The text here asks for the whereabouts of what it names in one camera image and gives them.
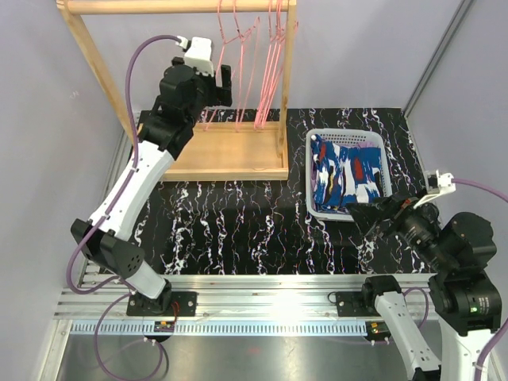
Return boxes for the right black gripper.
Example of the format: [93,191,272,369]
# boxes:
[346,186,456,271]

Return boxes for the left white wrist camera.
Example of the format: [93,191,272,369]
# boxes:
[176,36,215,77]

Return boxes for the pink empty wire hanger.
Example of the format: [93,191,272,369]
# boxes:
[254,1,285,129]

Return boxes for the pink hanger with purple trousers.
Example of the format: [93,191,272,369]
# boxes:
[233,1,260,133]

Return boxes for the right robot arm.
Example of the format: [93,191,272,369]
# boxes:
[347,195,506,380]

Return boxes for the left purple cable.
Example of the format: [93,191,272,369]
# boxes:
[64,34,187,378]

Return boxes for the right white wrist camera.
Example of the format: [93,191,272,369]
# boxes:
[413,170,456,209]

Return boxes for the white plastic basket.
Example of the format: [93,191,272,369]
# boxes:
[305,129,392,222]

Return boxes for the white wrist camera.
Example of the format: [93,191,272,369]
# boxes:
[176,36,215,77]
[413,170,456,209]

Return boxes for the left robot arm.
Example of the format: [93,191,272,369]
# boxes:
[71,63,232,315]

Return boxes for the black marble table mat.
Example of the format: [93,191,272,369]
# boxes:
[130,108,429,275]

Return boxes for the aluminium mounting rail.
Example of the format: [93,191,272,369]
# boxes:
[53,271,441,338]

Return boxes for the wooden clothes rack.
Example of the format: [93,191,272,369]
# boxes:
[56,1,298,182]

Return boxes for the blue patterned trousers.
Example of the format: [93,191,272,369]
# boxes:
[309,139,391,214]

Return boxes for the pink hanger with blue trousers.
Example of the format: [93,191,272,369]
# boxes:
[202,0,263,133]

